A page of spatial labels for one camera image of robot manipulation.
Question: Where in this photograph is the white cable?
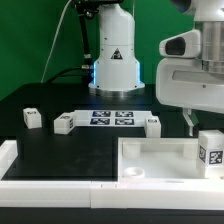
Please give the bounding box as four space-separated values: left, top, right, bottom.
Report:
40 0 74 84

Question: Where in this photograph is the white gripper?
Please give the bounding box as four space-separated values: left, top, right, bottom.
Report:
156 29 224 136

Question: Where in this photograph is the white marker base plate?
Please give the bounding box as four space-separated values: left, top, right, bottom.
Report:
75 110 152 127

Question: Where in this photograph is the black cable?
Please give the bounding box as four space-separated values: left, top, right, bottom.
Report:
46 67 93 84

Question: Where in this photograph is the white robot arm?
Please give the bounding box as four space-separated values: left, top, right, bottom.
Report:
72 0 224 127

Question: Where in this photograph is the white U-shaped fence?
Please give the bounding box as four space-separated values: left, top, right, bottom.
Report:
0 140 224 210

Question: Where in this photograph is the white square tabletop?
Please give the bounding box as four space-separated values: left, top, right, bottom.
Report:
118 138 202 181

